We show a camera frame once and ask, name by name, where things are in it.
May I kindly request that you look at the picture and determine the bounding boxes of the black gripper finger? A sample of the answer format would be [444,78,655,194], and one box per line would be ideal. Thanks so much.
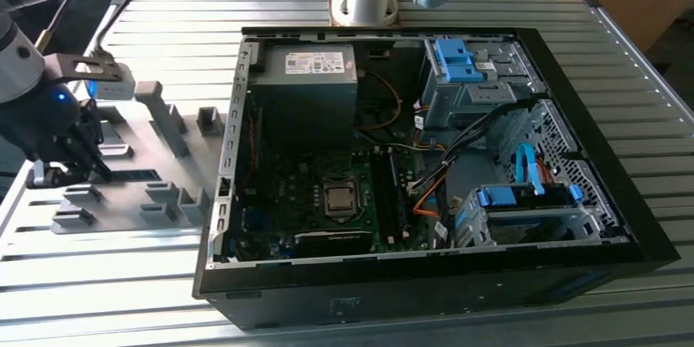
[44,134,92,186]
[73,98,115,184]

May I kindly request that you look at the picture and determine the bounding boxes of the green RAM stick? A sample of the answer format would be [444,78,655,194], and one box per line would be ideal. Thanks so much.
[105,168,163,184]

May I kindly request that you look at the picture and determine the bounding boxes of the black RAM slot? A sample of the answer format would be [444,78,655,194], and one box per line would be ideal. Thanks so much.
[371,146,392,242]

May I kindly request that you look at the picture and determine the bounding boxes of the grey parts rack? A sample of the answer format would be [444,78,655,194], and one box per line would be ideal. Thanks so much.
[49,80,227,235]

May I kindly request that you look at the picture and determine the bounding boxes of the green motherboard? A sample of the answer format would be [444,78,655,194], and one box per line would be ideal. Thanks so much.
[237,145,435,261]

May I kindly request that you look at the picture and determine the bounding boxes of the grey power supply unit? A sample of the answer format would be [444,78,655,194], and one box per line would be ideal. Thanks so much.
[251,43,360,151]

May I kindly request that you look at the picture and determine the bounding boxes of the silver CPU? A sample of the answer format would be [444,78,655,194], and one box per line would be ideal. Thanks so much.
[327,185,356,213]

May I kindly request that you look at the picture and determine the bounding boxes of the CPU socket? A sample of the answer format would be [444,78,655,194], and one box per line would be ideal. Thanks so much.
[320,176,363,223]

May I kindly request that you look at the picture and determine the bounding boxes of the black graphics card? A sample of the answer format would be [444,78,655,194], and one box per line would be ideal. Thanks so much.
[293,228,376,258]

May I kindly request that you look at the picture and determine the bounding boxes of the black open PC case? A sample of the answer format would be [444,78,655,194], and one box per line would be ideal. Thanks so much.
[192,25,682,330]

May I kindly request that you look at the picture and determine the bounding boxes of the blue drive carrier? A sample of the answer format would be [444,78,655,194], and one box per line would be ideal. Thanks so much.
[432,37,484,85]

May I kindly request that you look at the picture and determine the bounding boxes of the grey drive cage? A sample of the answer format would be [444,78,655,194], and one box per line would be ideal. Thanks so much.
[420,37,550,131]

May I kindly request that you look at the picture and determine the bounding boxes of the hard disk in blue carrier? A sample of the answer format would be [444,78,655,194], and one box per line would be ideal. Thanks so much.
[476,184,584,212]

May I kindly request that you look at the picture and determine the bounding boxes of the grey disk bay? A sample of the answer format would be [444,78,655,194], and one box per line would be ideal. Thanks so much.
[452,184,622,249]

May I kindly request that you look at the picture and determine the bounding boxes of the small silver wrist camera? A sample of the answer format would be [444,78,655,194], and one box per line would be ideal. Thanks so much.
[25,158,72,190]

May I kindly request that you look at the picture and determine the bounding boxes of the white-edged wrist camera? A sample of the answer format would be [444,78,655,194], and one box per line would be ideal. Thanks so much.
[85,63,136,101]

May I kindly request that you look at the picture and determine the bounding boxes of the red wire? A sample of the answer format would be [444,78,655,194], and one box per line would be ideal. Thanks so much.
[245,113,260,188]

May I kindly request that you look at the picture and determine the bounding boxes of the grey camera cable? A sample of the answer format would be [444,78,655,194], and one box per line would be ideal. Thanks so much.
[92,0,148,58]

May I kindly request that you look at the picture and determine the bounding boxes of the yellow wire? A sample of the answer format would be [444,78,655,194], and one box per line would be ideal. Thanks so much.
[355,72,403,133]

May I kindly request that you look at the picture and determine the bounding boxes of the orange wire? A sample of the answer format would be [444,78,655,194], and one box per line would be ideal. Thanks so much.
[414,174,451,218]

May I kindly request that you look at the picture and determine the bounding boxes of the black cable bundle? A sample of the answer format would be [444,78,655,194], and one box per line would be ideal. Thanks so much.
[408,98,540,196]

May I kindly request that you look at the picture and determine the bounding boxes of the blue flat data wire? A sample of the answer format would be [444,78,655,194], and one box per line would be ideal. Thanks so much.
[512,141,547,196]

